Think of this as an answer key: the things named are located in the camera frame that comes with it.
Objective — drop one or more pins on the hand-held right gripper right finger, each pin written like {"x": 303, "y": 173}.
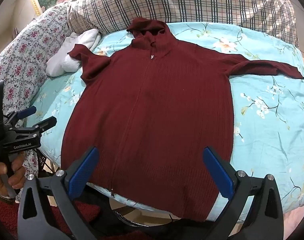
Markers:
{"x": 217, "y": 172}

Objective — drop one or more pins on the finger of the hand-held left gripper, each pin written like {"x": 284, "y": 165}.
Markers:
{"x": 45, "y": 124}
{"x": 26, "y": 113}

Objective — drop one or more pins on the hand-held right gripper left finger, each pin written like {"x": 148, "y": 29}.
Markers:
{"x": 82, "y": 171}

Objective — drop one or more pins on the dark red zip sweater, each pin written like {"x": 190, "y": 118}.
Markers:
{"x": 152, "y": 120}

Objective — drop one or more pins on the person's left hand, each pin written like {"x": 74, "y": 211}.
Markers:
{"x": 15, "y": 172}

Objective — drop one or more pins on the white pink floral pillow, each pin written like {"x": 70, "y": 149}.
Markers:
{"x": 24, "y": 62}

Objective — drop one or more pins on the light blue floral bed sheet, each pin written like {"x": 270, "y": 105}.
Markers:
{"x": 262, "y": 120}

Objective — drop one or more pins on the white towel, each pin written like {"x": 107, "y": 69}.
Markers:
{"x": 71, "y": 52}

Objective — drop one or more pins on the plaid beige quilt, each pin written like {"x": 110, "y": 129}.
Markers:
{"x": 182, "y": 2}

